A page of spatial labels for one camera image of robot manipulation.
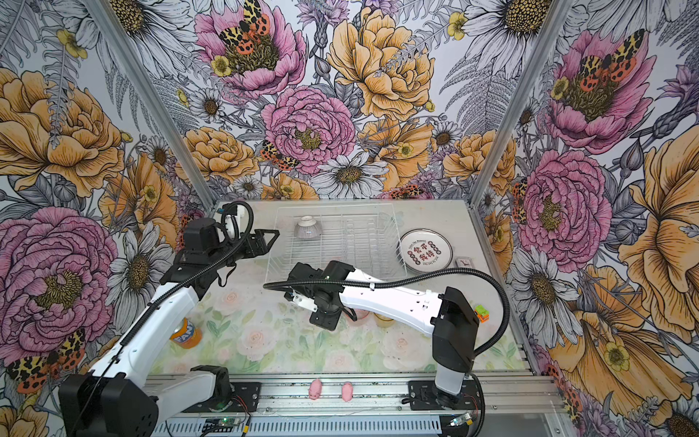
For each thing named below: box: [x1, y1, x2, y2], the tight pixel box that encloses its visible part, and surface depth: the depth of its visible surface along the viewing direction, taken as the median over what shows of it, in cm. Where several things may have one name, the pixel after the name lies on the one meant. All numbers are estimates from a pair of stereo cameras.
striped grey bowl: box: [293, 214, 324, 240], surface depth 107 cm
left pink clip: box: [308, 378, 324, 401], surface depth 77 cm
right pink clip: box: [342, 382, 355, 403], surface depth 76 cm
